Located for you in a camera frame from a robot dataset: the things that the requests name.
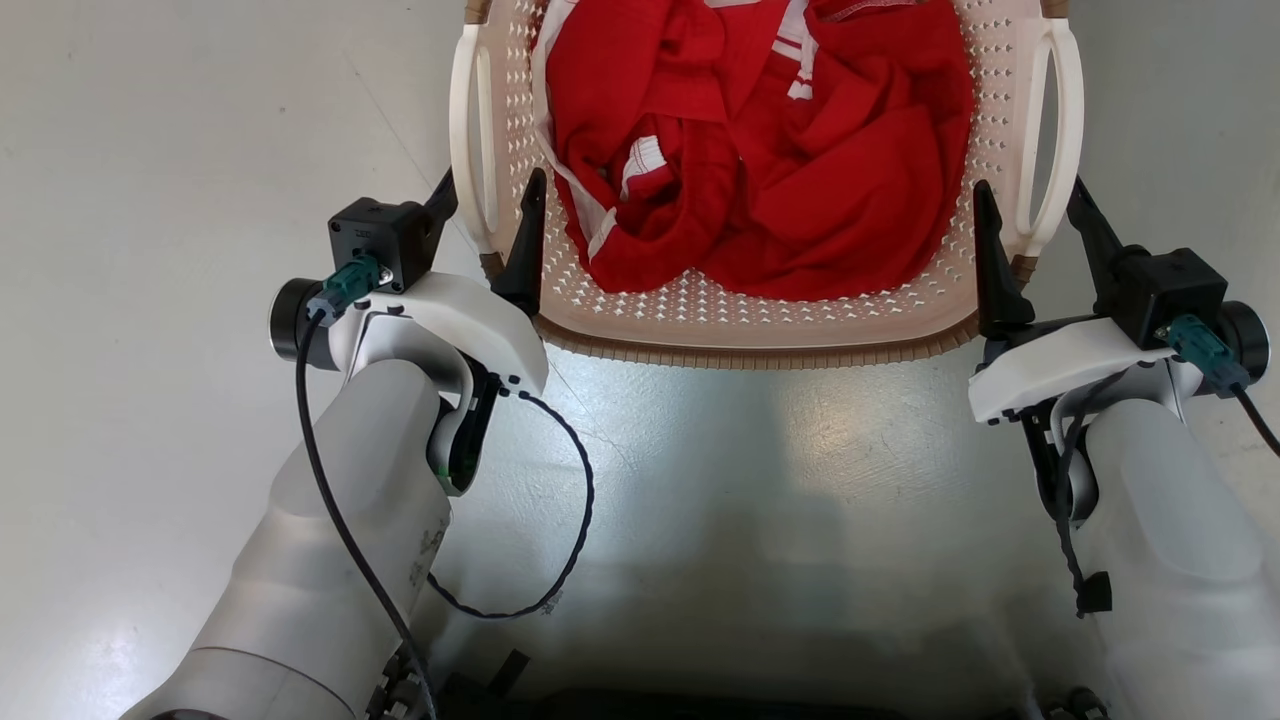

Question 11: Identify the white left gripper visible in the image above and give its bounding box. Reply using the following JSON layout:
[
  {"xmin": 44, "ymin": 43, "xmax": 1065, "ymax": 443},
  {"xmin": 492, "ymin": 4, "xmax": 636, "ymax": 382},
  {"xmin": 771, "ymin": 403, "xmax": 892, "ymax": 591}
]
[{"xmin": 268, "ymin": 167, "xmax": 550, "ymax": 397}]

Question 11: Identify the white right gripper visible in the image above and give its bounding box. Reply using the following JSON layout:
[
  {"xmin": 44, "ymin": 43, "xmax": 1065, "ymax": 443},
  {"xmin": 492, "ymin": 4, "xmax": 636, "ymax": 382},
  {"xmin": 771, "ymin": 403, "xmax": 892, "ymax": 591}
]
[{"xmin": 967, "ymin": 177, "xmax": 1272, "ymax": 426}]

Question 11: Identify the beige plastic laundry basket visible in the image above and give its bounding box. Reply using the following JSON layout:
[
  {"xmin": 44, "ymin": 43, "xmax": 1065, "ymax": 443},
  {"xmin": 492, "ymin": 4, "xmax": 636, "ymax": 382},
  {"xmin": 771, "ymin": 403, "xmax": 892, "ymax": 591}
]
[{"xmin": 448, "ymin": 0, "xmax": 1086, "ymax": 371}]

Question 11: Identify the red garment with white stripes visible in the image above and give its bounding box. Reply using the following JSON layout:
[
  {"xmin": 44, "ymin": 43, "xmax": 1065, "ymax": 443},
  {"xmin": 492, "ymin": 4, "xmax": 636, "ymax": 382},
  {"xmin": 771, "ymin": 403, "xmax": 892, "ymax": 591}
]
[{"xmin": 530, "ymin": 0, "xmax": 976, "ymax": 302}]

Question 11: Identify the black cable with green plug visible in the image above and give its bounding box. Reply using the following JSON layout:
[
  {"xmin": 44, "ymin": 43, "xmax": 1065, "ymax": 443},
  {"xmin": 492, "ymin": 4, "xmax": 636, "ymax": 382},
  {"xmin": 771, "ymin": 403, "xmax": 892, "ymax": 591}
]
[
  {"xmin": 1160, "ymin": 314, "xmax": 1280, "ymax": 459},
  {"xmin": 296, "ymin": 254, "xmax": 440, "ymax": 720}
]

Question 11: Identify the black braided cable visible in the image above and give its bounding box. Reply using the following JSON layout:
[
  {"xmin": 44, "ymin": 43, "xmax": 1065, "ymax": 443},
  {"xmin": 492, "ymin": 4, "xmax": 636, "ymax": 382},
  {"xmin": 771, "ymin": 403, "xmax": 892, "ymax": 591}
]
[
  {"xmin": 1050, "ymin": 368, "xmax": 1133, "ymax": 618},
  {"xmin": 427, "ymin": 388, "xmax": 596, "ymax": 620}
]

